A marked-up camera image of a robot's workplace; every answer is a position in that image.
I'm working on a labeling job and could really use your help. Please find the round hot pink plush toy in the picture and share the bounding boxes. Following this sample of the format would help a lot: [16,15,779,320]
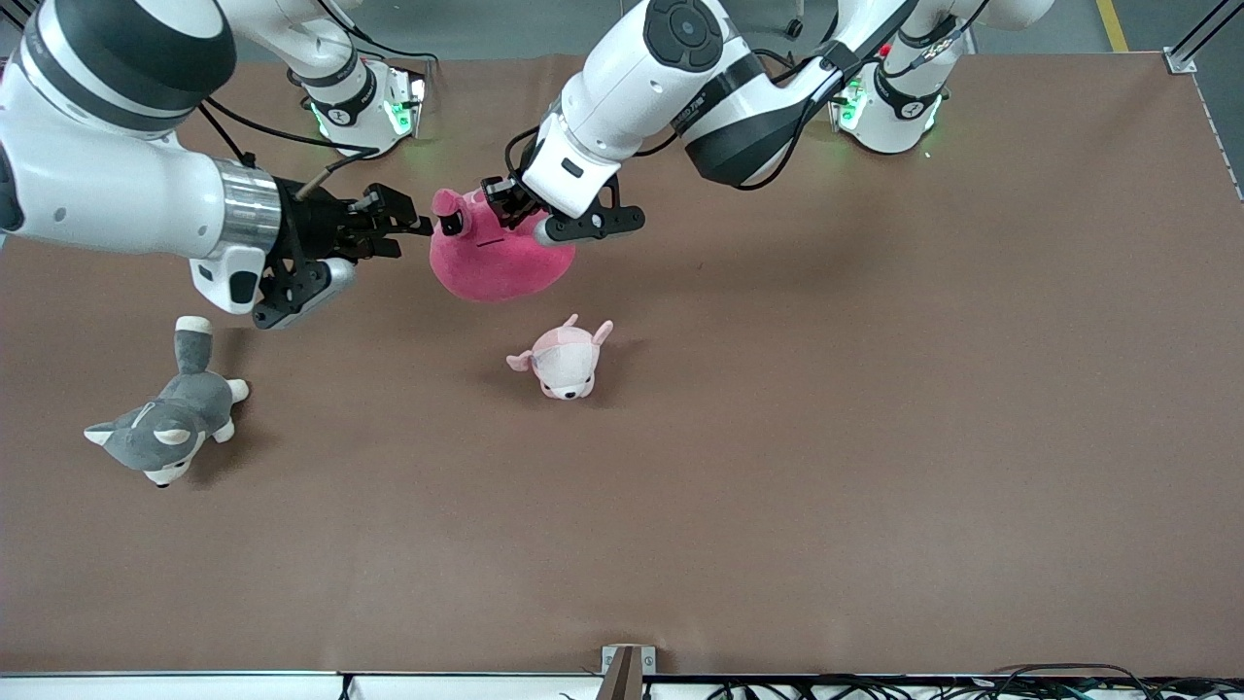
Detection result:
[429,188,577,303]

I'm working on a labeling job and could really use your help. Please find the metal base connector plate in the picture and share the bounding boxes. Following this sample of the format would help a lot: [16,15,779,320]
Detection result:
[829,76,868,133]
[383,64,430,138]

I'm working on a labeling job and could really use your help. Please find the pale pink puppy plush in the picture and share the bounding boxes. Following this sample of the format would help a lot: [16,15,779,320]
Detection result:
[505,313,615,402]

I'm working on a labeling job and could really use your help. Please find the grey white husky plush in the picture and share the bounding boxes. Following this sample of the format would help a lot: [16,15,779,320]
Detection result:
[84,316,251,489]

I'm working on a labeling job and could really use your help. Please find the brown table cover sheet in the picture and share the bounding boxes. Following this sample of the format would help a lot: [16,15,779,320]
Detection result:
[0,51,1244,678]

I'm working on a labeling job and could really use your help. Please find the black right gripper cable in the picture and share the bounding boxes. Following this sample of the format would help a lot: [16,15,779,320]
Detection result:
[197,95,382,201]

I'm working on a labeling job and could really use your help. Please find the black arm base cable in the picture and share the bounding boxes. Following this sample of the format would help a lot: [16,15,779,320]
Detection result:
[335,19,440,69]

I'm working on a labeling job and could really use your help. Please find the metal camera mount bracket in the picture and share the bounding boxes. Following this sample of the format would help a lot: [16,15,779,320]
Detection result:
[595,644,658,700]

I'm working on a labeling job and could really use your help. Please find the tangled black cables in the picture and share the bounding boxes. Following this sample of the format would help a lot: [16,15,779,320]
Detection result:
[705,664,1244,700]

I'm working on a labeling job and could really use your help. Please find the aluminium frame post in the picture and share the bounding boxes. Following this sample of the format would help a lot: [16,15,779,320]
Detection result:
[1163,0,1244,76]

